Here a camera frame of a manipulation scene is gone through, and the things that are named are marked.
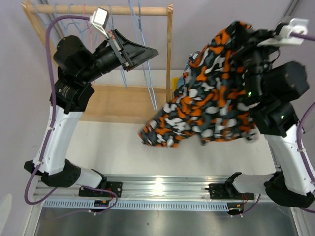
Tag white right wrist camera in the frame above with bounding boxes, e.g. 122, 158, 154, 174
257, 18, 309, 47

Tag blue hanger of camo shorts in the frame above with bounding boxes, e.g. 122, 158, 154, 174
128, 0, 157, 111

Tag blue hanger of patterned shorts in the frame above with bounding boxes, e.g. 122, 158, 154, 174
108, 5, 127, 88

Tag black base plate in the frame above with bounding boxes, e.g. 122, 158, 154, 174
78, 181, 123, 198
204, 183, 255, 200

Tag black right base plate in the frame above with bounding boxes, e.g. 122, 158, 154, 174
204, 183, 255, 200

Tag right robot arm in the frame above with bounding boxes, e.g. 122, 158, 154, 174
224, 28, 315, 208

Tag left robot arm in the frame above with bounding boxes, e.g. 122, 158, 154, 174
24, 29, 158, 197

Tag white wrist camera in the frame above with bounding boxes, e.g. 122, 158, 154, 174
90, 7, 109, 40
257, 18, 309, 47

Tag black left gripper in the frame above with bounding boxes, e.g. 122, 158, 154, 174
79, 29, 159, 83

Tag aluminium mounting rail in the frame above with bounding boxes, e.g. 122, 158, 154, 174
42, 175, 243, 212

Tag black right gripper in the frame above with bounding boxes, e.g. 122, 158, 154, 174
228, 23, 282, 99

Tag black orange camo shorts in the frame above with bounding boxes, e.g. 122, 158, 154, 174
138, 21, 258, 148

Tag blue hanger of dark shorts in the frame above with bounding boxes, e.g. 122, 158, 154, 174
68, 4, 90, 38

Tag pink wire hanger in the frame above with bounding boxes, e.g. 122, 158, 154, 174
82, 4, 95, 52

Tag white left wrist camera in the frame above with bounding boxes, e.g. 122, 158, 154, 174
90, 7, 109, 40

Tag yellow plastic tray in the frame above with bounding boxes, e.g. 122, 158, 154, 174
172, 77, 180, 96

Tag empty light blue hanger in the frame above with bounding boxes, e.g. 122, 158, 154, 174
32, 3, 49, 28

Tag wooden clothes rack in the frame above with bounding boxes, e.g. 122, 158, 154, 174
21, 0, 173, 124

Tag blue hanger of orange shorts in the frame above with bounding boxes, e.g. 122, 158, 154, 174
54, 4, 69, 39

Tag blue orange patterned shorts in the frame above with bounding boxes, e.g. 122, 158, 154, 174
177, 51, 200, 88

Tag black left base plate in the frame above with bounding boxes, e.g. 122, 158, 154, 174
78, 181, 123, 198

